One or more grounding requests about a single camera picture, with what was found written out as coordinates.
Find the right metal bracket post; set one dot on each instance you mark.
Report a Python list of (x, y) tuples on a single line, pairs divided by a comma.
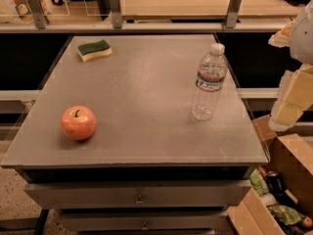
[(232, 13)]

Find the lower drawer with knob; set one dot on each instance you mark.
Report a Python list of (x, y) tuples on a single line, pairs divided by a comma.
[(143, 220)]

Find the black drink can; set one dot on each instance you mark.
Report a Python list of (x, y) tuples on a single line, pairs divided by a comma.
[(275, 183)]

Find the cardboard box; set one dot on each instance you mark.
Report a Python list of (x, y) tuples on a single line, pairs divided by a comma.
[(291, 155)]

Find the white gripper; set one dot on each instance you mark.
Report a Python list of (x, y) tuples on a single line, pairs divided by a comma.
[(302, 38)]

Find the metal bracket post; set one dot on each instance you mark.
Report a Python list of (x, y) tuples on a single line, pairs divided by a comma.
[(232, 13), (37, 13), (117, 19)]

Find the upper drawer with knob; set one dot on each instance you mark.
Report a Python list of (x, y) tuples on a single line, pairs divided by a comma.
[(148, 194)]

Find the green patterned snack bag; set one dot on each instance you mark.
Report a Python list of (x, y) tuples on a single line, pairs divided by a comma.
[(286, 215)]

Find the clear plastic water bottle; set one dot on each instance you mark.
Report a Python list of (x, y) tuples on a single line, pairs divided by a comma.
[(211, 73)]

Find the middle metal bracket post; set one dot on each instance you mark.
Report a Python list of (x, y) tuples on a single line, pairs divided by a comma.
[(117, 19)]

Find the orange labelled package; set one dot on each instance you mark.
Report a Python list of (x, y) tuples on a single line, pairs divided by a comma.
[(18, 11)]

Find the drawer with knob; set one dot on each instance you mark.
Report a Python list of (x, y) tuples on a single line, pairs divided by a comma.
[(148, 194), (143, 220)]

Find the left metal bracket post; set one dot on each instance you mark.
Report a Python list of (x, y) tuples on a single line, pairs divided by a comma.
[(37, 13)]

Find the red apple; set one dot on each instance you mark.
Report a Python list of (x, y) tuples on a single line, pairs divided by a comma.
[(78, 123)]

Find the green and yellow sponge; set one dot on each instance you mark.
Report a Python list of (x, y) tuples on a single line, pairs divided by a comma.
[(89, 51)]

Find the small orange fruit in box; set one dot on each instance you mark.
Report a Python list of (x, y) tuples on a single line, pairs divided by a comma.
[(307, 222)]

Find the grey drawer cabinet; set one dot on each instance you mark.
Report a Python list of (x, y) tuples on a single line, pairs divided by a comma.
[(141, 95)]

